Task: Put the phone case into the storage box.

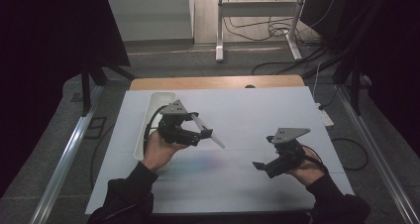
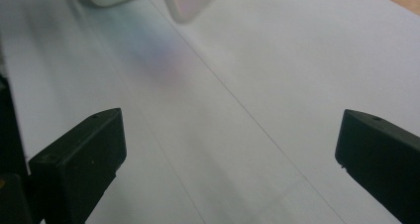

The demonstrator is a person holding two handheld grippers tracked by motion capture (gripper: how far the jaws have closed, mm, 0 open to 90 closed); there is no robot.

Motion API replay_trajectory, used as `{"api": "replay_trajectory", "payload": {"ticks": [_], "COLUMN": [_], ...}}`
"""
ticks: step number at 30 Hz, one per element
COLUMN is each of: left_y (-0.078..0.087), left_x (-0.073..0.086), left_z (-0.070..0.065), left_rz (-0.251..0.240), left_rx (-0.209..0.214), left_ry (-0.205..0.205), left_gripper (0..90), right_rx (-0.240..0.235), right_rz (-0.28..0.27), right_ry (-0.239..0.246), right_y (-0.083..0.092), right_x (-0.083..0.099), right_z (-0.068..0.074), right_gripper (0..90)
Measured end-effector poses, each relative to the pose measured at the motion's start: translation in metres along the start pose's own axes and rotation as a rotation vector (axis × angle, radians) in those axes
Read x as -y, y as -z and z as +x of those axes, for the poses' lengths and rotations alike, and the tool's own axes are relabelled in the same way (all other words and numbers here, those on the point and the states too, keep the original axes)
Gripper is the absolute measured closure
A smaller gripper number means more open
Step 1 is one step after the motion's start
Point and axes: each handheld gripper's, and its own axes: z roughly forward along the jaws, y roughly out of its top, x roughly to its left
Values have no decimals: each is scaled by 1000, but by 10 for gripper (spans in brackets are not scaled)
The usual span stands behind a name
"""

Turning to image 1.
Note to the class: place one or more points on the wooden table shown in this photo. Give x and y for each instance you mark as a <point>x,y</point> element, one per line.
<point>198,82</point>

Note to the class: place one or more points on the black metal stand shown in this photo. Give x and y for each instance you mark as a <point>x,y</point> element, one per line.
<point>86,88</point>
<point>355,88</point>

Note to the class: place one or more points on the white power strip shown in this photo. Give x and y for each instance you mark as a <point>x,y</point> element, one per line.
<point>326,117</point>

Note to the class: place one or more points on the dark curtain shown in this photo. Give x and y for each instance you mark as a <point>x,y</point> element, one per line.
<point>393,52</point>
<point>39,68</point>

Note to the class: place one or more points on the white cabinet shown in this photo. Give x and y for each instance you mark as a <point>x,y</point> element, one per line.
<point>148,16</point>

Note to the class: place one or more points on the white plastic bin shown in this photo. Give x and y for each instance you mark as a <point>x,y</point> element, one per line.
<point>161,97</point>

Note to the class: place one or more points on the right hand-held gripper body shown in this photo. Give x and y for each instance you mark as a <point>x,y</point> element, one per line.
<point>287,151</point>

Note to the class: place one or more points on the dark table grommet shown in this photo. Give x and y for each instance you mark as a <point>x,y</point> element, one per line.
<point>250,86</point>

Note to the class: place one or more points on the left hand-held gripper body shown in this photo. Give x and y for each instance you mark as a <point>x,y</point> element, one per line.
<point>173,131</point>

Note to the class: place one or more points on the aluminium rail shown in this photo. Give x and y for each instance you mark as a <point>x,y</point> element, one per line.
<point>379,161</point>
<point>66,158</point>

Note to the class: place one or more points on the white desk frame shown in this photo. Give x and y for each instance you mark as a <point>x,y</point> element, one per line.
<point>257,9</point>

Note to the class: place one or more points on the person's left hand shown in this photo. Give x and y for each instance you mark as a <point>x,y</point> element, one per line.
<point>157,153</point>

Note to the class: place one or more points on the black floor frame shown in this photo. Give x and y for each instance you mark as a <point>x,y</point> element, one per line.
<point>95,127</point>

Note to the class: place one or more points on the white board sheet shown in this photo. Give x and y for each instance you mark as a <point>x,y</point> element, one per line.
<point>251,191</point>

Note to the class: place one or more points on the iridescent phone case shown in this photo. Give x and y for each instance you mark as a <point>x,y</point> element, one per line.
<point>217,142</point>

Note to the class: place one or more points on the person's right hand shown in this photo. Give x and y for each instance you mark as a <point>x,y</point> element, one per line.
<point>308,171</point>

